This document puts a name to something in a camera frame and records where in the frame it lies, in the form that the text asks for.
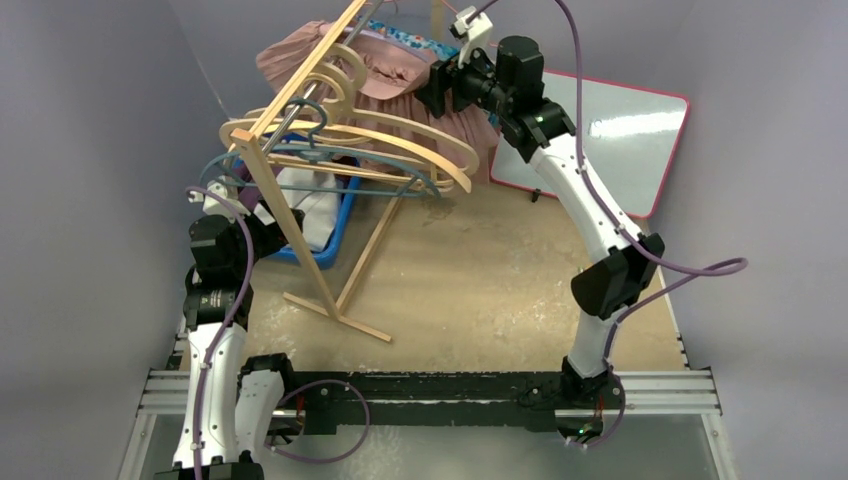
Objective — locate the blue floral cloth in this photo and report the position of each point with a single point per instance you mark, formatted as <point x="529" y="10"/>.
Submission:
<point x="412" y="42"/>

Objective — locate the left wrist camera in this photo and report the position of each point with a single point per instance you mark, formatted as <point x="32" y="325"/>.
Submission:
<point x="221" y="200"/>

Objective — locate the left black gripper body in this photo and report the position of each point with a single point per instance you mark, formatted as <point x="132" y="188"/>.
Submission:
<point x="269" y="238"/>

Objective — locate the blue plastic bin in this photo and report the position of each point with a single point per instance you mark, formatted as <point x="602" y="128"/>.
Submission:
<point x="327" y="258"/>

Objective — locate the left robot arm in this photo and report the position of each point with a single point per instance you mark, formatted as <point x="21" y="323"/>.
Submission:
<point x="230" y="399"/>

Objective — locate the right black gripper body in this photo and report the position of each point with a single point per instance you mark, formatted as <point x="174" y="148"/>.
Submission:
<point x="436" y="87"/>

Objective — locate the purple shirt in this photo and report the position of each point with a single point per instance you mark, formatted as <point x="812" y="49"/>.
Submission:
<point x="249" y="195"/>

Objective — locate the pink garment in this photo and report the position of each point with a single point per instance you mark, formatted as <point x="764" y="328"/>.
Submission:
<point x="394" y="73"/>

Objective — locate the blue-grey plastic hanger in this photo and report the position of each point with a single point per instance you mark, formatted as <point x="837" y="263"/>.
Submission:
<point x="333" y="148"/>

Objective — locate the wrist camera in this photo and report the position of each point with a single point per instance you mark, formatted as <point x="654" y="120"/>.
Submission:
<point x="221" y="200"/>
<point x="472" y="28"/>

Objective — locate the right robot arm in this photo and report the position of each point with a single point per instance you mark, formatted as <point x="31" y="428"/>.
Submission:
<point x="623" y="259"/>

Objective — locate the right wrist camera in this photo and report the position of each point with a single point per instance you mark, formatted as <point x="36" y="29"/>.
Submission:
<point x="472" y="28"/>

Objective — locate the grey white t-shirt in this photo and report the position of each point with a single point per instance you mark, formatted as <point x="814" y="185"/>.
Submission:
<point x="319" y="206"/>

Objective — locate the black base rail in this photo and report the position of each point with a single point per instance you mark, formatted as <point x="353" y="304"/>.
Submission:
<point x="531" y="400"/>

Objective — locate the whiteboard with pink frame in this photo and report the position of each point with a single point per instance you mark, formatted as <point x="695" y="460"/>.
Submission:
<point x="631" y="135"/>

